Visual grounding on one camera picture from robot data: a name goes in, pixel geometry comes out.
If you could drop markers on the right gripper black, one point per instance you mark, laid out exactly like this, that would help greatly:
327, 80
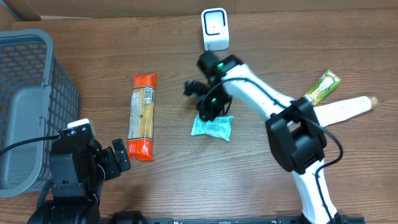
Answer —
209, 107

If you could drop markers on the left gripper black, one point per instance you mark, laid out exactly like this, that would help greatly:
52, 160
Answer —
109, 160

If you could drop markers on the teal snack packet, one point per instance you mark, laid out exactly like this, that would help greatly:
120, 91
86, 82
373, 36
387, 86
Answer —
221, 127

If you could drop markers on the spaghetti pack with red ends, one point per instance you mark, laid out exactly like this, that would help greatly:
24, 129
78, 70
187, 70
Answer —
141, 118

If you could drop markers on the white Pantene tube gold cap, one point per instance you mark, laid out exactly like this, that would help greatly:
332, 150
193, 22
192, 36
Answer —
342, 110

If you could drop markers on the green yellow snack bar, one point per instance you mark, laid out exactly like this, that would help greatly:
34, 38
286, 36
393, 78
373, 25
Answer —
325, 85

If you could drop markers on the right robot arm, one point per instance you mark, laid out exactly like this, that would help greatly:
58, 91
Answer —
295, 135

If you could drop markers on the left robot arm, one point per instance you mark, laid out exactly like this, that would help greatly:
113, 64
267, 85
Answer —
79, 167

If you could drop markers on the white barcode scanner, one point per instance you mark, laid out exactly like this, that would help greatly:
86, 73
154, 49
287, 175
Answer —
214, 23

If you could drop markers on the grey plastic basket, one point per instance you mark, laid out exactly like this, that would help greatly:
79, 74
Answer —
38, 98

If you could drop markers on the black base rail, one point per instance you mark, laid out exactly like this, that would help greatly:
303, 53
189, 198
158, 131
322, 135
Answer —
279, 220

